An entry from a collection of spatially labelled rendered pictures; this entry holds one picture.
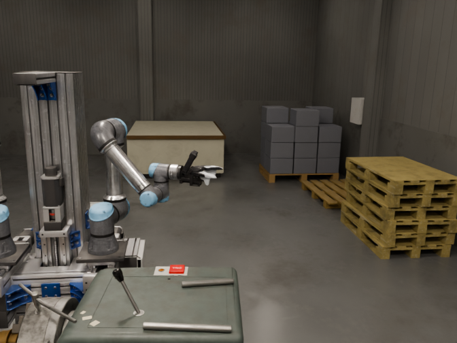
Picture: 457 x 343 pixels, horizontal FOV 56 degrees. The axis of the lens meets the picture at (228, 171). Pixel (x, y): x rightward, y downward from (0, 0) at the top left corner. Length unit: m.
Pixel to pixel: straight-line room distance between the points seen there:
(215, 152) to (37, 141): 6.03
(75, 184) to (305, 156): 6.18
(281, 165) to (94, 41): 5.12
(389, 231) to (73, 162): 3.71
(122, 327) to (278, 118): 7.10
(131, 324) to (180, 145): 6.71
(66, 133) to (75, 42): 8.28
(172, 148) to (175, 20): 3.44
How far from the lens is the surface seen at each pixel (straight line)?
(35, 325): 1.68
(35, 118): 2.33
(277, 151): 7.93
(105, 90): 10.43
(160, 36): 10.32
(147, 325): 1.47
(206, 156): 8.13
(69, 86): 2.27
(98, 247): 2.22
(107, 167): 2.26
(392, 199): 5.00
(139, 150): 8.10
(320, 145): 8.15
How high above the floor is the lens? 2.07
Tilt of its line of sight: 14 degrees down
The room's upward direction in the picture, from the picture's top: 1 degrees clockwise
